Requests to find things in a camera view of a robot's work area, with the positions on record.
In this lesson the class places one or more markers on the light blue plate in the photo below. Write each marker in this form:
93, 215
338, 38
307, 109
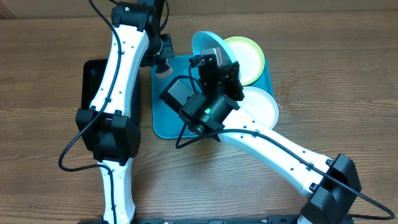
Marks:
206, 40

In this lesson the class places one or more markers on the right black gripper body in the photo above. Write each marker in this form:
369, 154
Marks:
236, 92

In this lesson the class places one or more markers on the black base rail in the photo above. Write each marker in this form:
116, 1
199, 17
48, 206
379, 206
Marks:
271, 219

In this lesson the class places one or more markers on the teal serving tray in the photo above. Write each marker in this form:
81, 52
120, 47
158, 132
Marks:
166, 122

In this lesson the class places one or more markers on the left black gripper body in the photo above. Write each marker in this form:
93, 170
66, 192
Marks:
158, 50

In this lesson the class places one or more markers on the yellow green plate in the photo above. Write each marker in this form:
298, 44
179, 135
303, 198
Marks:
250, 57

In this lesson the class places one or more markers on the green and pink sponge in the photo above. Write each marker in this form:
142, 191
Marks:
163, 70

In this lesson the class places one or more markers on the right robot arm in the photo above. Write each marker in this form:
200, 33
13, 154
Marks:
214, 105

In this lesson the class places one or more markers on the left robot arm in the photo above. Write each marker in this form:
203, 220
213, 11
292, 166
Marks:
108, 119

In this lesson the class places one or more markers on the black rectangular tray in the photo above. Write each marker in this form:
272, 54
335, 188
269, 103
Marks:
93, 72

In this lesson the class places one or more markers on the white plate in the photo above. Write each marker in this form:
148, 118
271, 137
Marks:
260, 105

